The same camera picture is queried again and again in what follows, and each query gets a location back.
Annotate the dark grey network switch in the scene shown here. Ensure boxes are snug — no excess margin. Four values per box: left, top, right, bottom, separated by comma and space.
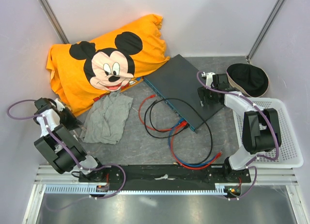
143, 54, 224, 131

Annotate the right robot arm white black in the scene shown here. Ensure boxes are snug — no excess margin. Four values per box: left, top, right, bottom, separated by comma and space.
196, 71, 281, 182

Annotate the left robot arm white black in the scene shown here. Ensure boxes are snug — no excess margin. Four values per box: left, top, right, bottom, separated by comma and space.
34, 98, 106, 182

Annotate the grey crumpled cloth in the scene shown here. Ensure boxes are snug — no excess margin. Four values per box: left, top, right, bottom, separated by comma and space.
81, 91, 133, 144

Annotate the black cap with beige brim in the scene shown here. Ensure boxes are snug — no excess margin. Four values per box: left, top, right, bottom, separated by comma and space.
226, 64, 269, 97

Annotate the orange Mickey Mouse pillow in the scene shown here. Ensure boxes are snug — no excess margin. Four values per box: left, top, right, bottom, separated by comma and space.
46, 14, 170, 116

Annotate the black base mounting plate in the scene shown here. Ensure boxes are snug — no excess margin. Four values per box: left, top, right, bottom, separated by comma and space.
92, 164, 251, 190

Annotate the white perforated plastic basket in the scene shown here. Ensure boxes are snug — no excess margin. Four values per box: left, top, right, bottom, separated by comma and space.
224, 95, 304, 170

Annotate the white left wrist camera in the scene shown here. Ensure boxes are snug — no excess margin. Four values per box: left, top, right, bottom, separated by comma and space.
54, 98, 65, 112

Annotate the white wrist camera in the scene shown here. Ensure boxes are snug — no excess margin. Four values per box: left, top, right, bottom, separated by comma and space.
201, 72, 215, 87
54, 98, 65, 112

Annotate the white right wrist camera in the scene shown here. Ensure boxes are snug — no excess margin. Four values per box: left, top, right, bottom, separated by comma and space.
201, 72, 215, 87

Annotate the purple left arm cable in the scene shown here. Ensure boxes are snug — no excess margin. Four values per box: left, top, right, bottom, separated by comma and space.
6, 99, 126, 211

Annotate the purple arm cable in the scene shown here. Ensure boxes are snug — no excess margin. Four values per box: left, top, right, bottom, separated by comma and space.
196, 71, 280, 202
6, 99, 126, 211

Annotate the blue network cable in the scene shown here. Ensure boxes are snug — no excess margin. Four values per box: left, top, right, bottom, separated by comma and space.
167, 121, 215, 167

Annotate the white slotted cable duct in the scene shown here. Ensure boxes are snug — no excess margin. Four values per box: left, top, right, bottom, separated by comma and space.
45, 184, 227, 195

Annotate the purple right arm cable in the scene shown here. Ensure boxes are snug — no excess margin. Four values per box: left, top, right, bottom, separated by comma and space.
196, 71, 280, 202

